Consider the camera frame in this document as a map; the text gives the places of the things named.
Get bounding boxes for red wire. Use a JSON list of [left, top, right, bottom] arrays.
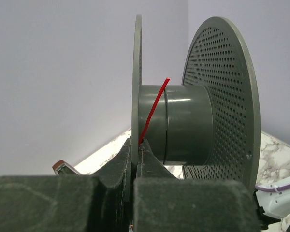
[[138, 77, 171, 147]]

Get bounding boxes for dark grey cable spool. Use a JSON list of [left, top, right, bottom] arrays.
[[131, 15, 261, 192]]

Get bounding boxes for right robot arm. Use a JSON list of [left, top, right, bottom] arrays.
[[253, 176, 290, 230]]

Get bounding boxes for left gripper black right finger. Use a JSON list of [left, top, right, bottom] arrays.
[[133, 140, 260, 232]]

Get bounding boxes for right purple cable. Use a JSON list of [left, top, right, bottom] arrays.
[[255, 180, 290, 194]]

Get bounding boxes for brown metronome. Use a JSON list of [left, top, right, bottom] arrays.
[[52, 159, 81, 175]]

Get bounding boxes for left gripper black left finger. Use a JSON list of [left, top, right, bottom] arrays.
[[0, 139, 131, 232]]

